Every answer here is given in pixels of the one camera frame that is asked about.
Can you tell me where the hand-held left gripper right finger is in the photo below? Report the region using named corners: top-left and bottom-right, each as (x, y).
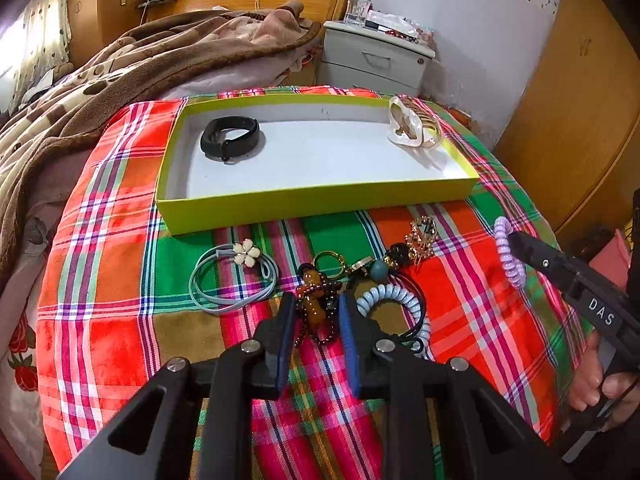
top-left (337, 292), bottom-right (576, 480)

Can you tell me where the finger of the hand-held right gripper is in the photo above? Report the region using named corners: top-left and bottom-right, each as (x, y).
top-left (507, 231), bottom-right (582, 283)

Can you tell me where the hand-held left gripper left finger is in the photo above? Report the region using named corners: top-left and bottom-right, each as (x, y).
top-left (55, 291), bottom-right (301, 480)

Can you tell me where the purple coil hair tie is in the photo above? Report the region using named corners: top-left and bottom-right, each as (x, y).
top-left (494, 216), bottom-right (527, 289)

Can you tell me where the amber bead keychain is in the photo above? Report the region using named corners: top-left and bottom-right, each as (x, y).
top-left (292, 265), bottom-right (346, 351)

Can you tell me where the light blue coil hair tie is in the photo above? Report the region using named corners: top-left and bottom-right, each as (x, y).
top-left (357, 284), bottom-right (432, 358)

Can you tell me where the black hair tie teal bead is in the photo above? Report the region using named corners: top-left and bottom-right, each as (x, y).
top-left (347, 255), bottom-right (432, 358)

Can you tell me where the gold ring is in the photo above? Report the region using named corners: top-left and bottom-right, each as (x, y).
top-left (314, 251), bottom-right (347, 276)

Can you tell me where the grey flower hair tie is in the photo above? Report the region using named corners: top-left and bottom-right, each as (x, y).
top-left (190, 240), bottom-right (281, 316)

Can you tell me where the gold rhinestone brooch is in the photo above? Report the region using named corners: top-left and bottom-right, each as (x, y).
top-left (387, 215), bottom-right (443, 267)

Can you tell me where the yellow-green cardboard box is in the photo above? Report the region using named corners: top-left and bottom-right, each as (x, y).
top-left (154, 91), bottom-right (480, 237)

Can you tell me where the person's right hand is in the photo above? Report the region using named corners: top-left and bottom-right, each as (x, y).
top-left (569, 334), bottom-right (625, 411)

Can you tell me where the pink bag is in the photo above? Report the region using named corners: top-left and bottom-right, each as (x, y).
top-left (590, 230), bottom-right (633, 281)

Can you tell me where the large wooden wardrobe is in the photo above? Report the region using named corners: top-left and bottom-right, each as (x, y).
top-left (492, 0), bottom-right (640, 241)

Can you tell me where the red green plaid blanket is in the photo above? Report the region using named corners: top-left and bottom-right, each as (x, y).
top-left (35, 87), bottom-right (593, 480)

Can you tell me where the pearl and gold hair claw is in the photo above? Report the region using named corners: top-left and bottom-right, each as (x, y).
top-left (387, 95), bottom-right (443, 151)

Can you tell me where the black wristband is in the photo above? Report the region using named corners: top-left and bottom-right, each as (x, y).
top-left (200, 116), bottom-right (265, 163)

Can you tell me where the grey nightstand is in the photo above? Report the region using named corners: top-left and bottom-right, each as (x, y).
top-left (317, 20), bottom-right (436, 98)

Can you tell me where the pile of packets and pouches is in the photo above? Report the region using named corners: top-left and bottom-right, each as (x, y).
top-left (367, 10), bottom-right (436, 43)

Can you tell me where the clear glass cup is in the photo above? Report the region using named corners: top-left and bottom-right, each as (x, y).
top-left (343, 0), bottom-right (372, 27)

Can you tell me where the brown paw print blanket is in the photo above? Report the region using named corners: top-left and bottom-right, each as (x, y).
top-left (0, 7), bottom-right (323, 271)

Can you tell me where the narrow wooden cabinet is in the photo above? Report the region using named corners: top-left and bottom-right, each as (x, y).
top-left (67, 0), bottom-right (161, 68)

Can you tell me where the dotted curtain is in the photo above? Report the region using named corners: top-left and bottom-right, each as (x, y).
top-left (0, 0), bottom-right (73, 106)

